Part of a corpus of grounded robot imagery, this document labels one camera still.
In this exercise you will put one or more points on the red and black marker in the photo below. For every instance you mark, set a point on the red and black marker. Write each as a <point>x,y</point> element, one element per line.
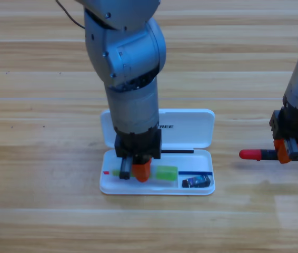
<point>249,154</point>

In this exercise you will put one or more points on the green highlighter pen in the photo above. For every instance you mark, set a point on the green highlighter pen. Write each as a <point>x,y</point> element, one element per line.
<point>166,172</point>

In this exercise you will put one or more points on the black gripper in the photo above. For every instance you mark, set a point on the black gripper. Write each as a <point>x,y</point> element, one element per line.
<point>138,145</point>
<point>293,126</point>

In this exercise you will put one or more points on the black and blue eraser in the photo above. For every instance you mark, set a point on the black and blue eraser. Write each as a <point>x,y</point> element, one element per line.
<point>196,182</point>

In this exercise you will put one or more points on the white Unitree pencil case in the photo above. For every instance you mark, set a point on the white Unitree pencil case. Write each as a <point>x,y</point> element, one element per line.
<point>191,131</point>

